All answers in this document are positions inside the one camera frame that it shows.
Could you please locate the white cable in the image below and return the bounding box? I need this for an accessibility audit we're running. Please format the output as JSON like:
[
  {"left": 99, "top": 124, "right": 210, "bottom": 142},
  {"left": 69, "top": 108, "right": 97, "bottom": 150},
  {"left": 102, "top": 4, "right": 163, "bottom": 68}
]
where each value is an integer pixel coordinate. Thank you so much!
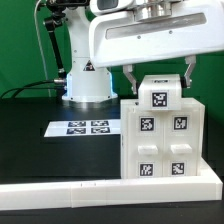
[{"left": 33, "top": 0, "right": 53, "bottom": 98}]

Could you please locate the white cabinet body box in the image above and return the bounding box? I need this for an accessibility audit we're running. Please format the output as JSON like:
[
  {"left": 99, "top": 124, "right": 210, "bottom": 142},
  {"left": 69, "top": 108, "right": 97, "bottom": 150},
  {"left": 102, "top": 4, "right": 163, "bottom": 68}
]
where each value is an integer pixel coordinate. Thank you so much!
[{"left": 121, "top": 98, "right": 205, "bottom": 179}]

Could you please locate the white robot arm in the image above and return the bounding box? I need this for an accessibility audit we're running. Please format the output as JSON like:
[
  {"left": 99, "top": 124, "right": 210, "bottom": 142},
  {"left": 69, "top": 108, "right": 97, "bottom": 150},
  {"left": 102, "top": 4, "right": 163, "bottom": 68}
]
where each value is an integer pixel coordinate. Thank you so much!
[{"left": 63, "top": 0, "right": 224, "bottom": 103}]

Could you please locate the white L-shaped fence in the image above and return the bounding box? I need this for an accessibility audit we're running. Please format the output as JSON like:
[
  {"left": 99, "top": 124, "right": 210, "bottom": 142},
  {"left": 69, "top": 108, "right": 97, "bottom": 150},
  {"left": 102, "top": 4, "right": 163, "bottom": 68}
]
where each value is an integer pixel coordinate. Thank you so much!
[{"left": 0, "top": 162, "right": 223, "bottom": 211}]

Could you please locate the black cable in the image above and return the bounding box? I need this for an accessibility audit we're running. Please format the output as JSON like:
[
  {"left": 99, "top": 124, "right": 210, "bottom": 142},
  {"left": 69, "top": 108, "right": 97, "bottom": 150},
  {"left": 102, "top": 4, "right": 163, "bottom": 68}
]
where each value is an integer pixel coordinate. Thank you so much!
[{"left": 0, "top": 79, "right": 65, "bottom": 100}]

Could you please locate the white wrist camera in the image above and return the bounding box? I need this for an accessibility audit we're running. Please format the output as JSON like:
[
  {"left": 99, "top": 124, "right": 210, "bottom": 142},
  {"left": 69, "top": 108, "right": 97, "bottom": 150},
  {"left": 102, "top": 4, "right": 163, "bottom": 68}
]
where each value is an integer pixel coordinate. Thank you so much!
[{"left": 90, "top": 0, "right": 134, "bottom": 16}]

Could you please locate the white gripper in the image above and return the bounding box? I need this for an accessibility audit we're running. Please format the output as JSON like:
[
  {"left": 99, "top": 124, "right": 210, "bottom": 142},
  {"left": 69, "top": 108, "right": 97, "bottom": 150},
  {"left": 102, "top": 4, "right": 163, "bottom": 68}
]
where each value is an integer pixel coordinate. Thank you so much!
[{"left": 89, "top": 0, "right": 224, "bottom": 95}]

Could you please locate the white door panel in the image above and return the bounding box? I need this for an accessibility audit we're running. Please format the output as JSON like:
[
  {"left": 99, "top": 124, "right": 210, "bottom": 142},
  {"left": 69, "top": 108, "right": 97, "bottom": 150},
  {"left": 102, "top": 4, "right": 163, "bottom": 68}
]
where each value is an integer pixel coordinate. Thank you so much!
[
  {"left": 163, "top": 103, "right": 204, "bottom": 177},
  {"left": 124, "top": 108, "right": 164, "bottom": 179}
]

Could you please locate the white cabinet top block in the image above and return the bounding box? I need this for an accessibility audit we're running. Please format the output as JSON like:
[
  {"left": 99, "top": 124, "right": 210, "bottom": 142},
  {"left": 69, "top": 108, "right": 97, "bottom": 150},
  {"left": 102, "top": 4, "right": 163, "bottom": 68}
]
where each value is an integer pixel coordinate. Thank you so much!
[{"left": 138, "top": 74, "right": 182, "bottom": 111}]

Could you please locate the white marker sheet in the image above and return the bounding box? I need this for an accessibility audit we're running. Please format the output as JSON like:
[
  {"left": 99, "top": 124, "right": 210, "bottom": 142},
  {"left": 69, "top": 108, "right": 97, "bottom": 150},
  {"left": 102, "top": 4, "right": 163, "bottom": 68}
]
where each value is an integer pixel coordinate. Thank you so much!
[{"left": 44, "top": 119, "right": 120, "bottom": 137}]

